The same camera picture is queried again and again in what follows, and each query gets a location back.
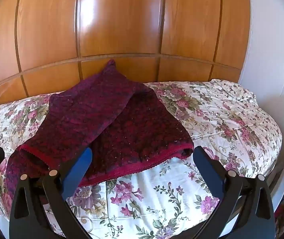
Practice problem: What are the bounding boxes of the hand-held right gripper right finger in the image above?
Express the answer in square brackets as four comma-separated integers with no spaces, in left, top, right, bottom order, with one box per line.
[193,146,276,239]

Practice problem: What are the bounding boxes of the red and brown bundle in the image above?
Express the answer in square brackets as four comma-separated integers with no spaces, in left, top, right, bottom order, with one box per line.
[274,201,284,232]

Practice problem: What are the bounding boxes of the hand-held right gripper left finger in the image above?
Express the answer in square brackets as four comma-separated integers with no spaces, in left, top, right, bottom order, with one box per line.
[9,147,94,239]

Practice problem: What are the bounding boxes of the floral bedspread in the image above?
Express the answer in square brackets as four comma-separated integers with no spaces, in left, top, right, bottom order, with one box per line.
[0,79,283,239]

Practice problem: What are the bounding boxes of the maroon knitted garment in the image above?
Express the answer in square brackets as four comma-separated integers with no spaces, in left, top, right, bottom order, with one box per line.
[6,59,194,187]

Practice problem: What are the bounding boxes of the wooden panelled headboard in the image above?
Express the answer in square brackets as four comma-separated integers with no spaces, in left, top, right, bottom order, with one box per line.
[0,0,251,114]

